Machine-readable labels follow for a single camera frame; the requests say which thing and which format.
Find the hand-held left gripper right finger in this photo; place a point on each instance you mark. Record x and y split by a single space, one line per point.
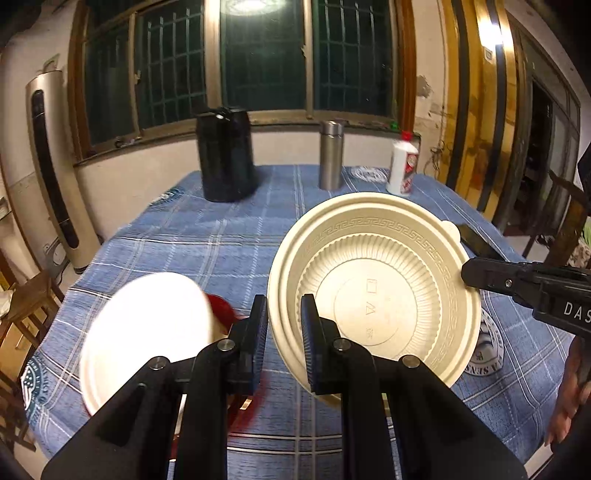
311 332

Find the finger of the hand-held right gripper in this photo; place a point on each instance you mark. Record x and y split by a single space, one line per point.
494 277

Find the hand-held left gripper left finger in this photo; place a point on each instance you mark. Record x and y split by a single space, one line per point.
257 332

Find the red scalloped plate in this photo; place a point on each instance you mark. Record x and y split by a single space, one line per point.
224 310

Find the cream patterned plastic bowl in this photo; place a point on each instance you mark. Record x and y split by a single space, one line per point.
392 258

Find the plain white bowl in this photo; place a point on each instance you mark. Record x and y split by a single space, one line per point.
147 323

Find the person's right hand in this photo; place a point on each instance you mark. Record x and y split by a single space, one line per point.
570 397

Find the black smartphone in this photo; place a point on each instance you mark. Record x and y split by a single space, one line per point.
478 244

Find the dark wooden chair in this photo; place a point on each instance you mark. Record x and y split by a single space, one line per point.
570 221

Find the blue checked tablecloth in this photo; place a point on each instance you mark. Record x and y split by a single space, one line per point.
184 240

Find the white liquor bottle red cap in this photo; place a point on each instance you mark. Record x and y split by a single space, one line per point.
402 170

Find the stainless steel flask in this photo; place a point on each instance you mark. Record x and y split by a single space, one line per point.
330 157

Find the black thermos jug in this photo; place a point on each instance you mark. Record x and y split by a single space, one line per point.
226 157

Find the gold framed door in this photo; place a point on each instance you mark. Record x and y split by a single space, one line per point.
485 92

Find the brown wooden chair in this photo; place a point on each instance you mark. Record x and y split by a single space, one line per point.
27 314

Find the tower air conditioner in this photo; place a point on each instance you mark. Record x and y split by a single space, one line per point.
55 175

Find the barred window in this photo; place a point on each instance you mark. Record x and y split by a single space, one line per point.
263 55

